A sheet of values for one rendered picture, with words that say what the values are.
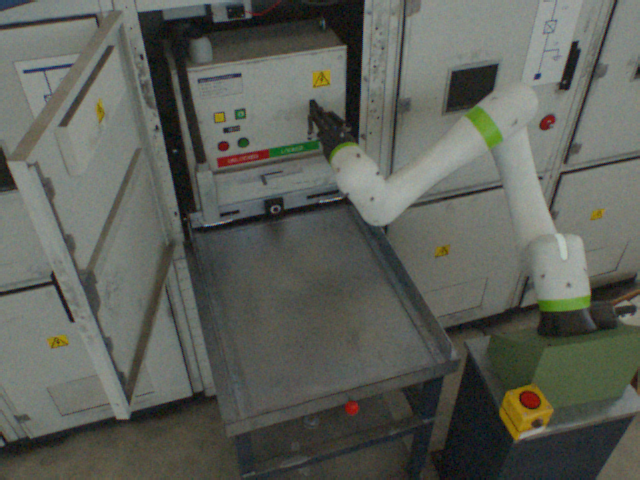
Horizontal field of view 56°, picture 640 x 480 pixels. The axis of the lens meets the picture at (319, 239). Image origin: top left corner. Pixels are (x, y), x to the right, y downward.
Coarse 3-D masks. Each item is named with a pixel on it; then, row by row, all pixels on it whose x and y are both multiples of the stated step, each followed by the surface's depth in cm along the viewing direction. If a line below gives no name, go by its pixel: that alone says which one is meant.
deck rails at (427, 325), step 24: (360, 216) 197; (192, 240) 189; (384, 240) 181; (384, 264) 180; (216, 288) 173; (408, 288) 170; (216, 312) 166; (408, 312) 166; (432, 312) 157; (216, 336) 157; (432, 336) 159; (240, 384) 149; (240, 408) 143
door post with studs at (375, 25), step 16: (368, 0) 157; (384, 0) 158; (368, 16) 160; (384, 16) 161; (368, 32) 163; (384, 32) 164; (368, 48) 166; (384, 48) 167; (368, 64) 169; (384, 64) 170; (368, 80) 170; (368, 96) 176; (368, 112) 179; (368, 128) 183; (368, 144) 187
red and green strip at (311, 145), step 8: (296, 144) 184; (304, 144) 185; (312, 144) 186; (248, 152) 180; (256, 152) 181; (264, 152) 182; (272, 152) 183; (280, 152) 184; (288, 152) 185; (296, 152) 186; (224, 160) 180; (232, 160) 180; (240, 160) 181; (248, 160) 182; (256, 160) 183
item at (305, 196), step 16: (288, 192) 195; (304, 192) 195; (320, 192) 198; (336, 192) 200; (192, 208) 189; (224, 208) 190; (240, 208) 192; (256, 208) 194; (288, 208) 198; (192, 224) 190
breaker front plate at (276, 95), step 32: (256, 64) 163; (288, 64) 166; (320, 64) 169; (192, 96) 163; (224, 96) 166; (256, 96) 169; (288, 96) 172; (320, 96) 176; (256, 128) 176; (288, 128) 179; (192, 160) 176; (288, 160) 187; (224, 192) 187; (256, 192) 191
